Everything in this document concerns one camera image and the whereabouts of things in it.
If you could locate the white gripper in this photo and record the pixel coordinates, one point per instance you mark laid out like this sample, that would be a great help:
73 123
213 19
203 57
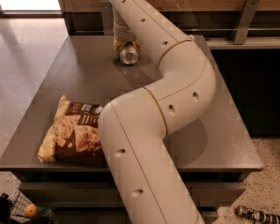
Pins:
123 34

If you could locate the silver 7up can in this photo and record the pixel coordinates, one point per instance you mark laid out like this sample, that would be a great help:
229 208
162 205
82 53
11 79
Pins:
129 55

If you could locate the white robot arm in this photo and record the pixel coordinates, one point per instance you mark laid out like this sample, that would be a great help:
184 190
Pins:
132 127

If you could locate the Sea Salt chips bag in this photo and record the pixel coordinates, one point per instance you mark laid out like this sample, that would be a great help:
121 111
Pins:
73 136

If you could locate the orange fruit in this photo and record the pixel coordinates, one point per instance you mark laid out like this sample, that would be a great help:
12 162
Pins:
30 210

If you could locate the black round container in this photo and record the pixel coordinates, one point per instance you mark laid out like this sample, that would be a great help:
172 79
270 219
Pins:
5 209

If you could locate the black white striped object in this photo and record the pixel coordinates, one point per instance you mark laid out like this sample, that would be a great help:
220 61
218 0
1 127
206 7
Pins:
256 215

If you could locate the left metal bracket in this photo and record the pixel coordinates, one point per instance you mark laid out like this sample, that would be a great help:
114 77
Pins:
107 17

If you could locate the metal bracket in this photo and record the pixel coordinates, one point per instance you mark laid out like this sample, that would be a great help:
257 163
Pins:
239 34
107 17

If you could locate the right metal bracket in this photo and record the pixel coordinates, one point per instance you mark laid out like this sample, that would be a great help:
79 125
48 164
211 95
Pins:
239 34

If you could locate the black wire basket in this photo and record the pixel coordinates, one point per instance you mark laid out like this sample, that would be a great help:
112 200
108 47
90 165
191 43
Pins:
19 202

